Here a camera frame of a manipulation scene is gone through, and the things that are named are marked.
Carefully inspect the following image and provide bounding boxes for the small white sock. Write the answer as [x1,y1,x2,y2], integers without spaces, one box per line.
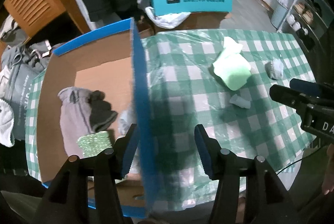
[229,94,251,109]

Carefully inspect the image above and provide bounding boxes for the green sparkly scrub cloth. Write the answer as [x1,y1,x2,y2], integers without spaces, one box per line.
[77,131,112,158]

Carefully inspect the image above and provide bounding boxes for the light green foam cloth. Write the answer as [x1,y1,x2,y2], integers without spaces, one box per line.
[212,36,251,91]

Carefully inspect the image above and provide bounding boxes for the grey patterned soft cloth bundle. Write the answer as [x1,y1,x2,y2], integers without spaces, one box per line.
[118,105,137,138]

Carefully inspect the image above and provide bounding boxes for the person's right hand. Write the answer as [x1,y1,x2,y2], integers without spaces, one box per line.
[321,144,334,195]

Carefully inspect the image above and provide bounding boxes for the grey shoe rack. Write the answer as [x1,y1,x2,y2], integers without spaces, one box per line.
[271,0,333,52]

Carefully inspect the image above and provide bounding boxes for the green checkered tablecloth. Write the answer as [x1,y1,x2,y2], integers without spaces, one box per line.
[25,29,314,211]

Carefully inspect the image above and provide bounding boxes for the grey sweatpants in box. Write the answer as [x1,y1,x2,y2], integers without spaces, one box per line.
[58,87,93,158]

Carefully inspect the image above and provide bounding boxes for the dark grey striped sock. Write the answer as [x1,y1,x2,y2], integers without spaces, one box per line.
[88,90,118,132]

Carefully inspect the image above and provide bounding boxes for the brown cardboard box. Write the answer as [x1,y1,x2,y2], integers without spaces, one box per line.
[153,12,232,33]

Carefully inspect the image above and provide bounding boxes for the grey tote bag with text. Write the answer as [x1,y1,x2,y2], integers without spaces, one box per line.
[1,42,49,141]

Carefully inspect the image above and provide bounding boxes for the blue cardboard box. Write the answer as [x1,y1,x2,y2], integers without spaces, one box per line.
[34,18,160,223]

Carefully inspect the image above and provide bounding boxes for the white plastic bag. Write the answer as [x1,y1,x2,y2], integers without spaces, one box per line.
[144,6,191,30]

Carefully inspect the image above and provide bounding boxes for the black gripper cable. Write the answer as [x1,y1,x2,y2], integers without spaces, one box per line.
[276,145,324,175]

